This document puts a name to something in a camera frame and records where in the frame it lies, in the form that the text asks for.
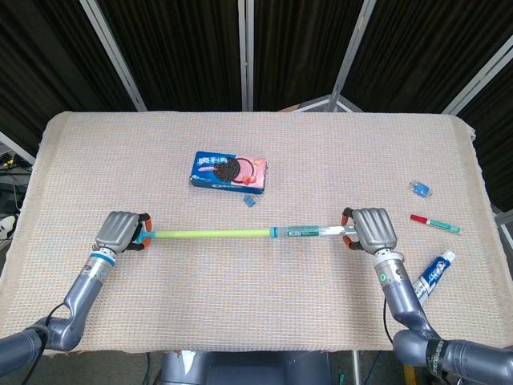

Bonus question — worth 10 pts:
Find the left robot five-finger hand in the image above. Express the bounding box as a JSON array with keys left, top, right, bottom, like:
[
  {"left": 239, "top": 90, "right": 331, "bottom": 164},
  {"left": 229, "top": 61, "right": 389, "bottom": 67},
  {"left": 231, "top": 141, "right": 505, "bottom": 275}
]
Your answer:
[{"left": 94, "top": 211, "right": 155, "bottom": 254}]

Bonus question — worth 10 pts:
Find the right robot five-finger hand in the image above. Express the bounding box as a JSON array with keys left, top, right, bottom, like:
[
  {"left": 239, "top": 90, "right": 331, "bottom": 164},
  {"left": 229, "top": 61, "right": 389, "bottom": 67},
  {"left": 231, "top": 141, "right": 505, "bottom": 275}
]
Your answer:
[{"left": 340, "top": 207, "right": 398, "bottom": 254}]

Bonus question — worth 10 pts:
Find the green blue water pump toy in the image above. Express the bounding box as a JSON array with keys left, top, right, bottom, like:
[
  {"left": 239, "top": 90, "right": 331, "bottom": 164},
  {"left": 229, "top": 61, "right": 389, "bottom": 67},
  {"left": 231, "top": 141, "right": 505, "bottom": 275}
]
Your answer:
[{"left": 138, "top": 224, "right": 357, "bottom": 244}]

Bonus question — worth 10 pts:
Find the white blue toothpaste tube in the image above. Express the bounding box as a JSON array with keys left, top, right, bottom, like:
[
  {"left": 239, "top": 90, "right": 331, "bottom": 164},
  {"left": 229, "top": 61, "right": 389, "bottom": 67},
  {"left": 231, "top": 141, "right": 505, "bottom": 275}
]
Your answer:
[{"left": 412, "top": 249, "right": 457, "bottom": 308}]

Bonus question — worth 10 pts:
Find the blue wrapped candy packet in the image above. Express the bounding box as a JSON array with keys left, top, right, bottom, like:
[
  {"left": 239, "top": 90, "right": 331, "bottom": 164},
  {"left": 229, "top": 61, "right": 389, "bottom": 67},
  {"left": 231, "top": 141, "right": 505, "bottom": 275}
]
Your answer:
[{"left": 409, "top": 180, "right": 434, "bottom": 198}]

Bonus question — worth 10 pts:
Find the red-capped green marker pen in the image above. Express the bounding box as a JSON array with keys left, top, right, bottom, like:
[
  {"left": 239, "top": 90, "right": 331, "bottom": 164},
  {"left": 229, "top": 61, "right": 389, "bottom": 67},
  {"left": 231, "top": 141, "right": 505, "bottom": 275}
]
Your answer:
[{"left": 410, "top": 213, "right": 462, "bottom": 236}]

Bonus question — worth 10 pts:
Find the blue pink Oreo box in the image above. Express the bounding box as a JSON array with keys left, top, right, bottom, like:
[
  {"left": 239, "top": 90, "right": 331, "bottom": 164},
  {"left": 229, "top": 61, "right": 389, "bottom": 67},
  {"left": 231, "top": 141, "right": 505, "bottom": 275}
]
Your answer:
[{"left": 188, "top": 150, "right": 269, "bottom": 195}]

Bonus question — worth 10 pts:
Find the beige woven tablecloth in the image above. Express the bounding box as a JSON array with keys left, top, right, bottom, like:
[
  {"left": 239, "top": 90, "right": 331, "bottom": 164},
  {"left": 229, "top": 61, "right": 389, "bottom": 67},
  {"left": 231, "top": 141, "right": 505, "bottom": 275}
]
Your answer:
[{"left": 0, "top": 111, "right": 513, "bottom": 358}]

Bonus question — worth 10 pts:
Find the black pleated screen panel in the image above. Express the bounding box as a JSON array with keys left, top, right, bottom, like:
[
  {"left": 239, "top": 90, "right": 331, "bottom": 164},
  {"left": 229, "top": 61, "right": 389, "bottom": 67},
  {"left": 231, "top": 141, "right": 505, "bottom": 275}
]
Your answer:
[
  {"left": 458, "top": 43, "right": 513, "bottom": 213},
  {"left": 252, "top": 0, "right": 368, "bottom": 112},
  {"left": 98, "top": 0, "right": 245, "bottom": 112},
  {"left": 0, "top": 0, "right": 135, "bottom": 161},
  {"left": 340, "top": 0, "right": 513, "bottom": 113}
]

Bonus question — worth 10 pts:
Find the grey robot torso base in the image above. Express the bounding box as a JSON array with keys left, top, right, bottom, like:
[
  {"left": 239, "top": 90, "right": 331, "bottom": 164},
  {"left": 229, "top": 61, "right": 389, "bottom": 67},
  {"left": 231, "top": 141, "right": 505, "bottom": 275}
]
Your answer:
[{"left": 160, "top": 351, "right": 333, "bottom": 385}]

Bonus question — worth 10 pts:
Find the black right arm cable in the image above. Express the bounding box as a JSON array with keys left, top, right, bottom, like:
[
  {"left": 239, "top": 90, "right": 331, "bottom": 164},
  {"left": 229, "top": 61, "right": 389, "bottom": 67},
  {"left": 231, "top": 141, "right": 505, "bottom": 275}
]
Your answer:
[{"left": 382, "top": 298, "right": 396, "bottom": 346}]

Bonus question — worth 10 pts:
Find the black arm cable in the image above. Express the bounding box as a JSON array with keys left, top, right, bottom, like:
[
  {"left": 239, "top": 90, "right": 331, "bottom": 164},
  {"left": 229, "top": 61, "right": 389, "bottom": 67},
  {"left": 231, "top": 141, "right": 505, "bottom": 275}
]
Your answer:
[
  {"left": 22, "top": 302, "right": 68, "bottom": 385},
  {"left": 382, "top": 298, "right": 396, "bottom": 346}
]

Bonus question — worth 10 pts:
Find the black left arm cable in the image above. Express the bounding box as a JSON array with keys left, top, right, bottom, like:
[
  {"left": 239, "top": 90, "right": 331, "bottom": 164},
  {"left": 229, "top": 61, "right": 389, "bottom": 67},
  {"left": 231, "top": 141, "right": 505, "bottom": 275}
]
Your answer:
[{"left": 22, "top": 302, "right": 68, "bottom": 385}]

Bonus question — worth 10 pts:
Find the white screen frame post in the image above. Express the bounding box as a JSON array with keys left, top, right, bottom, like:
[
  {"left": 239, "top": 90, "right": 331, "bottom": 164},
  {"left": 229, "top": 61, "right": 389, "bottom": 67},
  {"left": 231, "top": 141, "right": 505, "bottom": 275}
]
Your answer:
[
  {"left": 79, "top": 0, "right": 147, "bottom": 112},
  {"left": 330, "top": 0, "right": 378, "bottom": 110},
  {"left": 442, "top": 34, "right": 513, "bottom": 116},
  {"left": 0, "top": 130, "right": 37, "bottom": 164},
  {"left": 239, "top": 0, "right": 256, "bottom": 112}
]

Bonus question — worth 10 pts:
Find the white screen foot frame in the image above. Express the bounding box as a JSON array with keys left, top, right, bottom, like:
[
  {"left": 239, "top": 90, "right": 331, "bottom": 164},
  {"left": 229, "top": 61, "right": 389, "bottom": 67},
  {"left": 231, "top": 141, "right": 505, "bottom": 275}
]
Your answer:
[{"left": 298, "top": 94, "right": 364, "bottom": 113}]

